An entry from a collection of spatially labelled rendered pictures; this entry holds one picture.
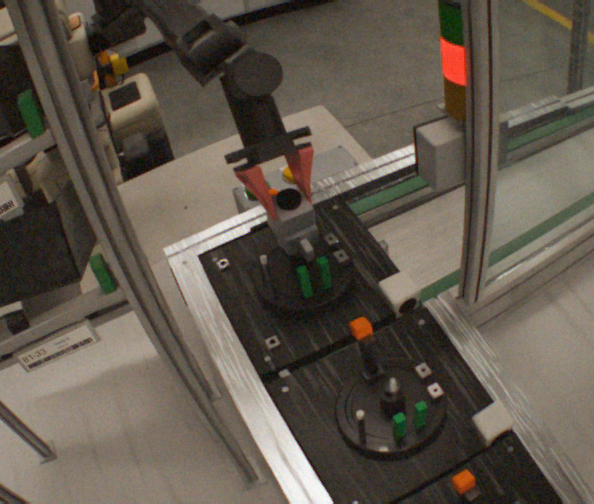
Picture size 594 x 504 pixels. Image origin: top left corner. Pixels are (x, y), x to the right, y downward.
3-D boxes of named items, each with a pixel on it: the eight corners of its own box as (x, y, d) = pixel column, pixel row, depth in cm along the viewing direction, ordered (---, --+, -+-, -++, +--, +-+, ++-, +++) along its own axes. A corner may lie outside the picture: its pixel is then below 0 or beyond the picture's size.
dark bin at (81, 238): (36, 226, 72) (21, 176, 70) (116, 195, 73) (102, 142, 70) (-23, 315, 46) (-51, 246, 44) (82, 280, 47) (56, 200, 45)
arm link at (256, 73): (226, 23, 75) (178, 61, 74) (239, 2, 64) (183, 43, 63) (283, 80, 78) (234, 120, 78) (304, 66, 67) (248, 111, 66)
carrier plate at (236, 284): (202, 265, 96) (198, 256, 94) (342, 204, 100) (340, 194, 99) (263, 383, 80) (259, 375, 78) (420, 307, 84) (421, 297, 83)
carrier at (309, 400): (267, 391, 79) (247, 339, 70) (426, 314, 83) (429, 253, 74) (348, 527, 63) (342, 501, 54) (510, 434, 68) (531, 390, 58)
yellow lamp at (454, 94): (436, 104, 64) (434, 70, 61) (467, 94, 65) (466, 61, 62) (462, 126, 61) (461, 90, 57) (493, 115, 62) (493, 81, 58)
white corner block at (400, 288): (378, 300, 86) (377, 281, 84) (405, 286, 87) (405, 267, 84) (394, 322, 83) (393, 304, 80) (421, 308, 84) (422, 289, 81)
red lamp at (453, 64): (434, 69, 61) (431, 33, 57) (466, 60, 62) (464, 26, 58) (461, 90, 57) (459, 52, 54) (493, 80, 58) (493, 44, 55)
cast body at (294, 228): (267, 223, 84) (261, 186, 79) (297, 211, 85) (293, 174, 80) (295, 268, 79) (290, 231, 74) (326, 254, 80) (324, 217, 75)
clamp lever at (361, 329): (362, 371, 74) (347, 322, 70) (376, 363, 74) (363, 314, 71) (374, 384, 70) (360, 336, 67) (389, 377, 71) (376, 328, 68)
